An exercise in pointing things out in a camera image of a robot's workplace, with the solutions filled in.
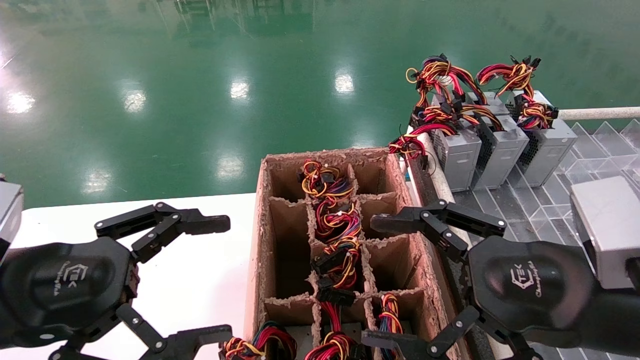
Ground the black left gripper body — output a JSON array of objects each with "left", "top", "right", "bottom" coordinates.
[{"left": 0, "top": 236, "right": 138, "bottom": 349}]

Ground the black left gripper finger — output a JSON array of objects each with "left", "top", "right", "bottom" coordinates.
[
  {"left": 47, "top": 303, "right": 235, "bottom": 360},
  {"left": 94, "top": 201, "right": 232, "bottom": 264}
]

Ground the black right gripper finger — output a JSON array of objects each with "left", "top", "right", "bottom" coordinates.
[
  {"left": 361, "top": 305, "right": 543, "bottom": 360},
  {"left": 370, "top": 199, "right": 507, "bottom": 264}
]

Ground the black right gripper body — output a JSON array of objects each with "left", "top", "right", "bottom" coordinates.
[{"left": 467, "top": 235, "right": 598, "bottom": 348}]

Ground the gray power supply with cables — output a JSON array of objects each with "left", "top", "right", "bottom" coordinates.
[
  {"left": 376, "top": 293, "right": 417, "bottom": 346},
  {"left": 305, "top": 286, "right": 373, "bottom": 360},
  {"left": 298, "top": 159, "right": 357, "bottom": 199},
  {"left": 515, "top": 94, "right": 579, "bottom": 187},
  {"left": 314, "top": 196, "right": 363, "bottom": 242},
  {"left": 388, "top": 121, "right": 484, "bottom": 193},
  {"left": 405, "top": 52, "right": 512, "bottom": 121},
  {"left": 476, "top": 54, "right": 551, "bottom": 121},
  {"left": 310, "top": 236, "right": 363, "bottom": 292},
  {"left": 411, "top": 100, "right": 531, "bottom": 191}
]

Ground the cardboard box with dividers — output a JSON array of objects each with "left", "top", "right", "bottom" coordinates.
[{"left": 244, "top": 147, "right": 462, "bottom": 360}]

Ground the long white conveyor rail tube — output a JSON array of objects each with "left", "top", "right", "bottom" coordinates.
[{"left": 416, "top": 131, "right": 516, "bottom": 360}]

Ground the black conveyor side frame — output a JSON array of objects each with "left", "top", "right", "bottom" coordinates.
[{"left": 406, "top": 150, "right": 497, "bottom": 360}]

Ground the coloured wire bundle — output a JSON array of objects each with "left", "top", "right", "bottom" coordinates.
[{"left": 222, "top": 321, "right": 315, "bottom": 360}]

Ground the gray left wrist camera box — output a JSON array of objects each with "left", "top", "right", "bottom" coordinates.
[{"left": 0, "top": 180, "right": 25, "bottom": 266}]

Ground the short white conveyor rail tube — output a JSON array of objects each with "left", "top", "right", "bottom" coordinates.
[{"left": 557, "top": 106, "right": 640, "bottom": 121}]

